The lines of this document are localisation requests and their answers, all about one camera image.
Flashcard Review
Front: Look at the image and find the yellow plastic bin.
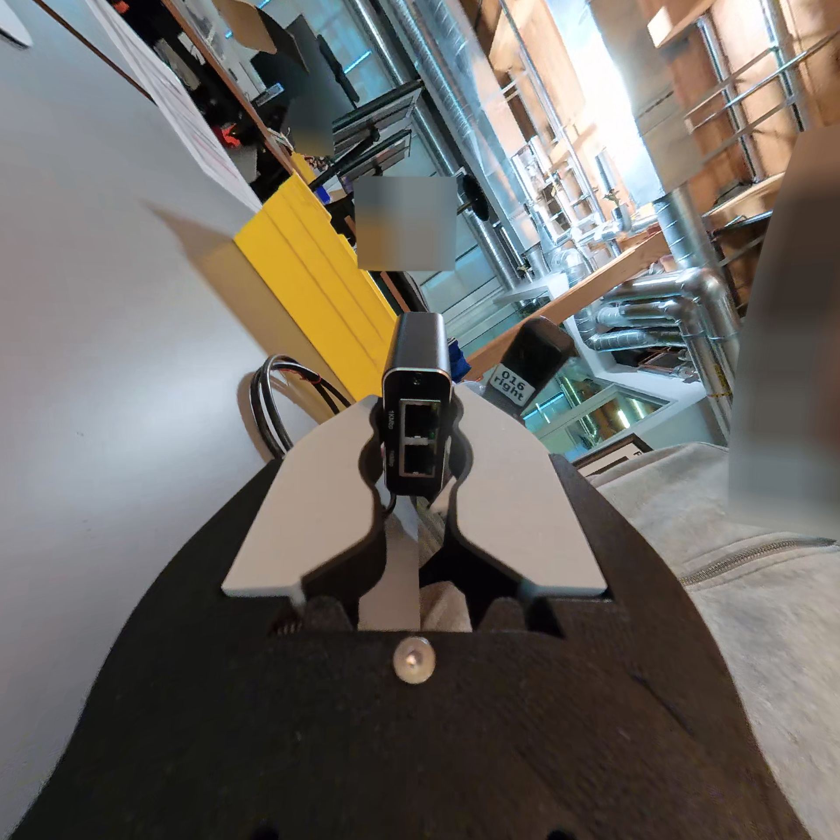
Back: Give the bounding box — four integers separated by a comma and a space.
234, 153, 403, 403

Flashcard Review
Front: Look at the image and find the silver spiral duct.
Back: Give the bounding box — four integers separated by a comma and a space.
346, 0, 534, 293

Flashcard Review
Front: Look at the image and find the black ethernet adapter box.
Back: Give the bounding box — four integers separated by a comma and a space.
381, 312, 455, 497

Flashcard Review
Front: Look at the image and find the silver pipe cluster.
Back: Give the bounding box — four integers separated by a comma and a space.
577, 187, 744, 437

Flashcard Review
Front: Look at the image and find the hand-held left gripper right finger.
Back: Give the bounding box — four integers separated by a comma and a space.
446, 383, 609, 598

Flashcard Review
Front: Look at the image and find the black framed sign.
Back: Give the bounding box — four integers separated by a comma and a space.
573, 432, 655, 478

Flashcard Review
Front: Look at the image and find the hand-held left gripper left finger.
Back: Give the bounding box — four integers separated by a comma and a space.
222, 394, 389, 611

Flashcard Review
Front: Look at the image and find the printed paper sheet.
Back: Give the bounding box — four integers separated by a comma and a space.
85, 0, 265, 215

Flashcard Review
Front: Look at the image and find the black and tan panel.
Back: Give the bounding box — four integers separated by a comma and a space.
215, 0, 316, 74

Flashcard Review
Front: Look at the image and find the black ethernet cable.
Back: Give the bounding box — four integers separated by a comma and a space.
249, 354, 398, 522

